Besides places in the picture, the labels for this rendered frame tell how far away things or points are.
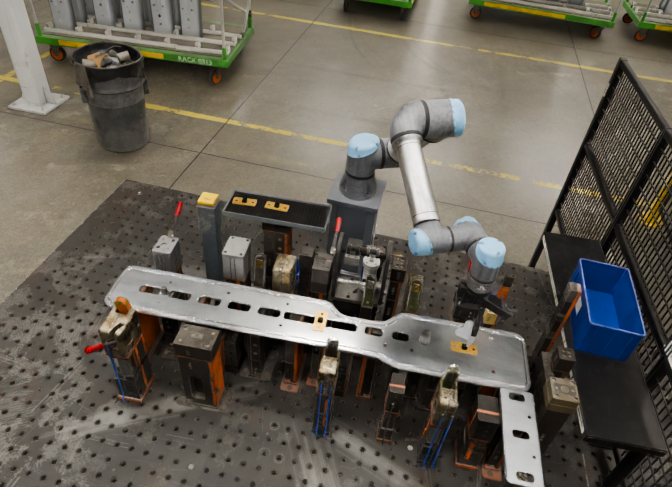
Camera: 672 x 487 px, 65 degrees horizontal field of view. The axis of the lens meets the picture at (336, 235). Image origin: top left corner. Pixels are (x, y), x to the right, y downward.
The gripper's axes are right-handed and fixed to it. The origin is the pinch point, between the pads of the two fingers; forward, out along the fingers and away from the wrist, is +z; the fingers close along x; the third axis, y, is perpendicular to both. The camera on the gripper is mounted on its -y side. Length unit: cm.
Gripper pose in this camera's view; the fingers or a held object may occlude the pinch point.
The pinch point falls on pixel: (470, 331)
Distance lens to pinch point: 169.0
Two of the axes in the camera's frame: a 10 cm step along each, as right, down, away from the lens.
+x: -1.7, 6.4, -7.5
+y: -9.8, -1.6, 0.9
